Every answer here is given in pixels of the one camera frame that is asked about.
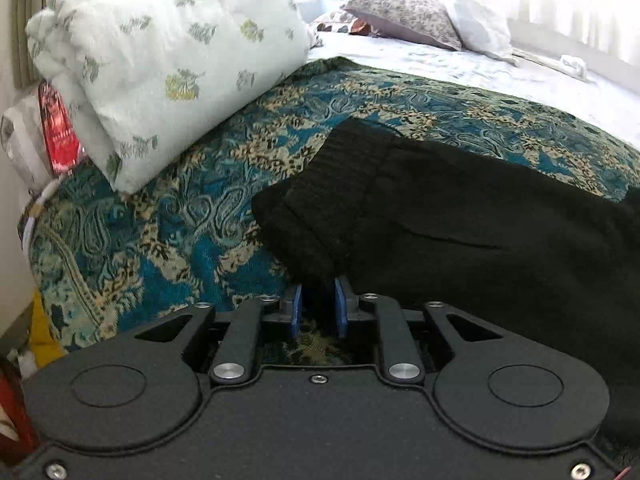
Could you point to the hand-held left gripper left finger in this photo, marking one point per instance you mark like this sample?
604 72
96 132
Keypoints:
296 310

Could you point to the white bed sheet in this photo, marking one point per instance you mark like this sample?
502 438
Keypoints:
450 65

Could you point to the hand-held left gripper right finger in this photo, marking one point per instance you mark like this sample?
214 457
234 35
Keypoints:
341 310

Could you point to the plain white pillow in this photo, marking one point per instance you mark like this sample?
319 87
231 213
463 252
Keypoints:
480 15

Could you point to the black pants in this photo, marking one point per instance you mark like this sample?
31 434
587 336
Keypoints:
450 240

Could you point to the folded white floral quilt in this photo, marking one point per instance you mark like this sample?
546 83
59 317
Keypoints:
150 60

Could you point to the white plastic bag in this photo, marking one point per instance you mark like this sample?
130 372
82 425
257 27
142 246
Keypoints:
20 145

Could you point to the red floral pillow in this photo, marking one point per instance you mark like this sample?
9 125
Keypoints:
340 22

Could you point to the grey floral pillow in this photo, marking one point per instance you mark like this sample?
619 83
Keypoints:
405 12

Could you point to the white sheer curtain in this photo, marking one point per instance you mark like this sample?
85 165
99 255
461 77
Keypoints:
575 15

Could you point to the white knotted cloth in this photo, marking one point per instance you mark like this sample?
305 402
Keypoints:
574 66

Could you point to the teal paisley blanket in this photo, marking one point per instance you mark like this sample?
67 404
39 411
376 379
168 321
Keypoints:
200 220

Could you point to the yellow cloth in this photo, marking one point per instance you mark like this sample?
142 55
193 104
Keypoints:
42 335

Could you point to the red packet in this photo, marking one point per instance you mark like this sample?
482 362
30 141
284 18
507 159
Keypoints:
57 130

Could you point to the red cloth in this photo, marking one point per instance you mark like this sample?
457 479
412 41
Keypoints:
12 410

